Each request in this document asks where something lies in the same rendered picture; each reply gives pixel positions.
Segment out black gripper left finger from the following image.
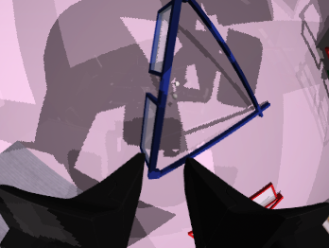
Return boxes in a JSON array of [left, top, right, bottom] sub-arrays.
[[0, 151, 146, 248]]

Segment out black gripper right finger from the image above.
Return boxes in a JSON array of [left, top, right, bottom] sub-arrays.
[[183, 158, 329, 248]]

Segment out navy glasses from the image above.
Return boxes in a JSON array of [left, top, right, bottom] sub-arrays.
[[141, 0, 271, 179]]

